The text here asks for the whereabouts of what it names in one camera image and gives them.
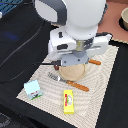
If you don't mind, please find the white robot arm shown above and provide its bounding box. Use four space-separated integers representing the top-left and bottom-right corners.
34 0 112 66

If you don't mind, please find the beige bowl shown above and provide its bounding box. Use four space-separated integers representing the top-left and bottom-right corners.
121 7 128 30

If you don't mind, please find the wooden handled knife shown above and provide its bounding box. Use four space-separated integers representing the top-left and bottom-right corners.
89 59 101 65

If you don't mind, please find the brown sausage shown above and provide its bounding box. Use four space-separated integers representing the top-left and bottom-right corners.
54 63 62 71

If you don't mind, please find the wooden handled fork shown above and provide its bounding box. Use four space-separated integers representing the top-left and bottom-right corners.
48 72 89 92

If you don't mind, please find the pink brown board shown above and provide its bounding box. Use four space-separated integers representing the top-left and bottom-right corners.
98 0 128 43

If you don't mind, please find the blue basket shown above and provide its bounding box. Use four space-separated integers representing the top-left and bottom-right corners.
0 0 23 10

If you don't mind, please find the black cable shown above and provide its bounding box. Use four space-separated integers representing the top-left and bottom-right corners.
0 19 63 84

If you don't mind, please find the round beige plate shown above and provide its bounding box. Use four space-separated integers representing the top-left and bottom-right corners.
59 64 86 81

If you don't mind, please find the blue milk carton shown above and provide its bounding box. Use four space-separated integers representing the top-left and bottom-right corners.
24 80 42 100

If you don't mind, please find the yellow butter box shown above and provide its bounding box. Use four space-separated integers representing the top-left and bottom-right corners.
63 90 74 114

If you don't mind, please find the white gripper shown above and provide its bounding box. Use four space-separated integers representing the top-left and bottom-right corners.
48 27 110 66

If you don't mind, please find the beige woven placemat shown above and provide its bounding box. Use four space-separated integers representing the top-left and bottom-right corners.
17 45 118 128

